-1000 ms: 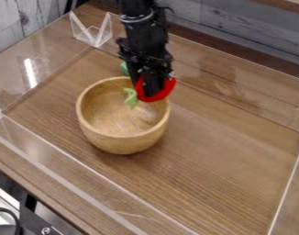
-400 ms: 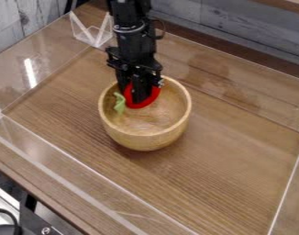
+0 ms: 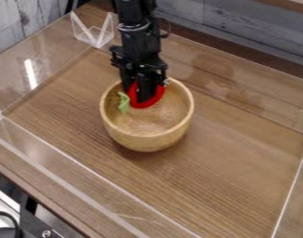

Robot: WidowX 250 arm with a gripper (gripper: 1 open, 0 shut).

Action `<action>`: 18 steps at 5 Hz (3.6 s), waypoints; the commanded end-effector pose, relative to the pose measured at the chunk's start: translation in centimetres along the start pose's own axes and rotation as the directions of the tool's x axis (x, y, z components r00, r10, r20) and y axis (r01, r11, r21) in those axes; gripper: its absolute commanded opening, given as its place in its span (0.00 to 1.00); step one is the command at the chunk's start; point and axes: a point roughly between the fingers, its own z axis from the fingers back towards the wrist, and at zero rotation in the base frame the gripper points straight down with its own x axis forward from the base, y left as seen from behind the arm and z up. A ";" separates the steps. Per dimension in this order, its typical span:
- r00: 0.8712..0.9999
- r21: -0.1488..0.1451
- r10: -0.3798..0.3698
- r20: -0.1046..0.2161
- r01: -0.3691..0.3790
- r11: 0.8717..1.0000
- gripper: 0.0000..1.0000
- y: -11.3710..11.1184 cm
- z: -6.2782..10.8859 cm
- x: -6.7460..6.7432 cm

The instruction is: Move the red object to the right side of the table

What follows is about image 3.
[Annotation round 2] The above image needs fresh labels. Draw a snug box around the clear acrylic corner bracket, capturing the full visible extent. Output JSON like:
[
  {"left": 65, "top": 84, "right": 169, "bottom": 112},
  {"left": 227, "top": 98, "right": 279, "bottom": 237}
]
[{"left": 69, "top": 12, "right": 115, "bottom": 48}]

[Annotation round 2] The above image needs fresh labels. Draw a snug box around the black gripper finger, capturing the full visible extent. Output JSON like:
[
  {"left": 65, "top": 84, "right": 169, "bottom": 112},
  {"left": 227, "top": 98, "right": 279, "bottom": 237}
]
[
  {"left": 119, "top": 69, "right": 136, "bottom": 91},
  {"left": 135, "top": 72, "right": 167, "bottom": 102}
]

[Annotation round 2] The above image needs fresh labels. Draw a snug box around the black cable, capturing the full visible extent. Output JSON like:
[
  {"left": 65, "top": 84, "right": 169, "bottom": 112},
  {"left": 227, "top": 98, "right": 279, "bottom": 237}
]
[{"left": 0, "top": 210, "right": 23, "bottom": 238}]

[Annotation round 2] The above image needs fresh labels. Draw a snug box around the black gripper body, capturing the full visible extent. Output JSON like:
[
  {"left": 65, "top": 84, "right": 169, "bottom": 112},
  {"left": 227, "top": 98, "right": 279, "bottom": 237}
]
[{"left": 109, "top": 22, "right": 168, "bottom": 76}]

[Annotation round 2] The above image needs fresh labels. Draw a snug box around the red plush tomato toy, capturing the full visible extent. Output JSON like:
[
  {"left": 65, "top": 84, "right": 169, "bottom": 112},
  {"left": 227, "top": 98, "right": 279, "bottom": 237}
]
[{"left": 116, "top": 82, "right": 165, "bottom": 113}]

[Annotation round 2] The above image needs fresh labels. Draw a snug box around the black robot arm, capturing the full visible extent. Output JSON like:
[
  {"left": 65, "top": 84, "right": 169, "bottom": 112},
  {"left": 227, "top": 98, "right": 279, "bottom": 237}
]
[{"left": 109, "top": 0, "right": 169, "bottom": 108}]

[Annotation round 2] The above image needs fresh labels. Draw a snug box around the black table leg bracket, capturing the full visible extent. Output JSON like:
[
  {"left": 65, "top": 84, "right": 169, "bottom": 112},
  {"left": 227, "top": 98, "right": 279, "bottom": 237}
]
[{"left": 20, "top": 195, "right": 63, "bottom": 238}]

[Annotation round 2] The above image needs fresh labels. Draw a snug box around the wooden bowl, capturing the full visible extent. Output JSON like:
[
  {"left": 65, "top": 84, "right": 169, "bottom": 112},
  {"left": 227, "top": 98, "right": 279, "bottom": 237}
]
[{"left": 99, "top": 78, "right": 195, "bottom": 152}]

